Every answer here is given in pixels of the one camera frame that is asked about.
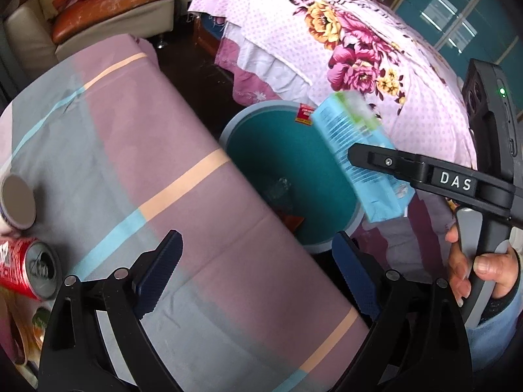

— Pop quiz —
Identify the clear plastic wrapper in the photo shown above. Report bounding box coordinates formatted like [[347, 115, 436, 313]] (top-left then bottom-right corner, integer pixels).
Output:
[[261, 176, 295, 209]]

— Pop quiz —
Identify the cream leather sofa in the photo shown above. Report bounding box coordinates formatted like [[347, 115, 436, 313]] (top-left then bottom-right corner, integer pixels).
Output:
[[3, 0, 176, 63]]

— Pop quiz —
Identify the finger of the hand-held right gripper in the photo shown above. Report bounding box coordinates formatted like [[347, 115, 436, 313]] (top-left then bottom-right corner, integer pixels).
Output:
[[347, 143, 523, 228]]

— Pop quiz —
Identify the white paper cup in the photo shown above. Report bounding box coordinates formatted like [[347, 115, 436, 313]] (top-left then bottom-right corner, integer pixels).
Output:
[[0, 173, 37, 237]]

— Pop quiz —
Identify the pink floral bedsheet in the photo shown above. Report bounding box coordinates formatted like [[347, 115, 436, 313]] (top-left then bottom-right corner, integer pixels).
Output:
[[187, 0, 481, 286]]

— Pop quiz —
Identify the person's right hand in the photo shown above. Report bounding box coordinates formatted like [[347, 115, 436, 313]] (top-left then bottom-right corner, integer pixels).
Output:
[[445, 226, 521, 308]]

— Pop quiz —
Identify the teal glass cabinet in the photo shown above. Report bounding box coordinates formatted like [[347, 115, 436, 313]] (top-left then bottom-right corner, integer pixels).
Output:
[[392, 0, 516, 66]]

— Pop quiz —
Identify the light blue drink carton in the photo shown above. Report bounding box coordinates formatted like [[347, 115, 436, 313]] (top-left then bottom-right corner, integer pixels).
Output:
[[312, 92, 409, 223]]

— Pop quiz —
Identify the red drink can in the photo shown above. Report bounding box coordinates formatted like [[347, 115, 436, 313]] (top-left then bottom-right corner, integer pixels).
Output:
[[0, 237, 63, 301]]

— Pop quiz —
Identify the orange white snack packet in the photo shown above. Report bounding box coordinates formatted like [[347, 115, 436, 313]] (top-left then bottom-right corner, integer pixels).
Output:
[[0, 286, 54, 376]]

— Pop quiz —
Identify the small orange packet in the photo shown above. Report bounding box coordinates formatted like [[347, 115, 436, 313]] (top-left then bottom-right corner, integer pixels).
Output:
[[278, 208, 306, 234]]

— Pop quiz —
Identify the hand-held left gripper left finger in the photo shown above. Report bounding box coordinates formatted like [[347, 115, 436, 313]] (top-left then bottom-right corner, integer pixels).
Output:
[[39, 230, 193, 392]]

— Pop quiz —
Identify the striped pink grey tablecloth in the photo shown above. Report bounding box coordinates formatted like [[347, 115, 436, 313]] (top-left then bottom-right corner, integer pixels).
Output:
[[0, 34, 370, 392]]

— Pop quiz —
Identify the orange seat cushion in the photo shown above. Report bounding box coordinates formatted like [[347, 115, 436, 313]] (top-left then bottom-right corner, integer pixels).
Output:
[[51, 0, 176, 45]]

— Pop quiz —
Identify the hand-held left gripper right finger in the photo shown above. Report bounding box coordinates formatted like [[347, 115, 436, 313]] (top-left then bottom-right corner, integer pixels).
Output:
[[332, 231, 475, 392]]

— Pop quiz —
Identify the teal round trash bin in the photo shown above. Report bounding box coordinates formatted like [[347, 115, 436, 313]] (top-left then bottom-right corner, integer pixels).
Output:
[[218, 100, 366, 254]]

